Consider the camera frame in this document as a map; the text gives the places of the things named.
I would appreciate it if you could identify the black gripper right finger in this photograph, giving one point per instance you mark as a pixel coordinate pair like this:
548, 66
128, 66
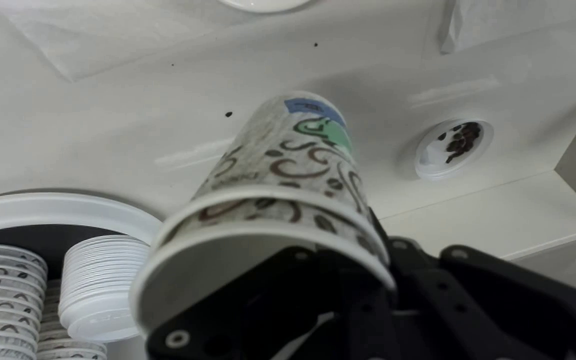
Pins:
489, 307

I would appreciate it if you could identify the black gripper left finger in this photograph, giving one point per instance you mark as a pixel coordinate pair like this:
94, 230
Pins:
255, 300

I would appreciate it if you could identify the patterned paper cup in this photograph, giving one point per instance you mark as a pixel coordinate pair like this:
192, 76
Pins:
200, 280

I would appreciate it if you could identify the stack of white cup lids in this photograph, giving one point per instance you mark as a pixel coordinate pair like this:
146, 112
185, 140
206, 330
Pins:
100, 287

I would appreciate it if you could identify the stack of patterned paper cups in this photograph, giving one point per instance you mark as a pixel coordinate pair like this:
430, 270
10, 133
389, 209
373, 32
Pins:
54, 347
0, 300

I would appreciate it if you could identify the white round cup dispenser base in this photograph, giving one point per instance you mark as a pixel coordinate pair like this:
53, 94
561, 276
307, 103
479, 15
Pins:
68, 207

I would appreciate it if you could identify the small white dish with beans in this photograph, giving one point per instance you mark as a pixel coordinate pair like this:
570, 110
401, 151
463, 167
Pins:
434, 153

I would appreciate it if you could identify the white paper napkin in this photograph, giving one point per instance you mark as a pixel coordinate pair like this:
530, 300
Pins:
135, 32

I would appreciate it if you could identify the white saucer with coffee beans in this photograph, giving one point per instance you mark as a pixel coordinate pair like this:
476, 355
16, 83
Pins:
264, 4

